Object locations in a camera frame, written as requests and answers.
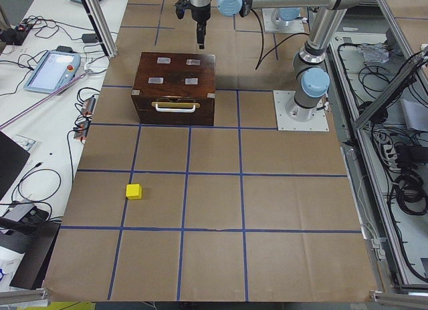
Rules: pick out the dark wooden drawer box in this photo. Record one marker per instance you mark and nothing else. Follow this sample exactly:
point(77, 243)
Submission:
point(179, 77)

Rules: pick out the black power adapter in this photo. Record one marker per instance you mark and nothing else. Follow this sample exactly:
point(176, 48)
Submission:
point(89, 38)

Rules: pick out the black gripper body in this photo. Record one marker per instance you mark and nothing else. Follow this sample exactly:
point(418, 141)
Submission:
point(200, 13)

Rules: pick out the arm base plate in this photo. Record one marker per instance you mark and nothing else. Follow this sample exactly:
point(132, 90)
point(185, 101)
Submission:
point(291, 117)
point(283, 20)

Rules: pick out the black laptop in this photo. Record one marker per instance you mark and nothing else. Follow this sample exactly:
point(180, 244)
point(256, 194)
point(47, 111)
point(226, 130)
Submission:
point(13, 159)

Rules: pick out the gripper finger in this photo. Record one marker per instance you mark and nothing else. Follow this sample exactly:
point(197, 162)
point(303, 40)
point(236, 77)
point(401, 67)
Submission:
point(199, 35)
point(203, 33)

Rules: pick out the aluminium frame post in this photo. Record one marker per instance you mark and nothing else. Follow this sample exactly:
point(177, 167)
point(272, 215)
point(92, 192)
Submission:
point(100, 26)

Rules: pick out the light wooden drawer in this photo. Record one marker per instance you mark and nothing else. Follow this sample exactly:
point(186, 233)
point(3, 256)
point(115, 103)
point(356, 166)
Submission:
point(175, 107)

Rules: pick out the yellow cube block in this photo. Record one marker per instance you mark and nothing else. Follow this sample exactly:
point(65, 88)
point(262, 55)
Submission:
point(134, 191)

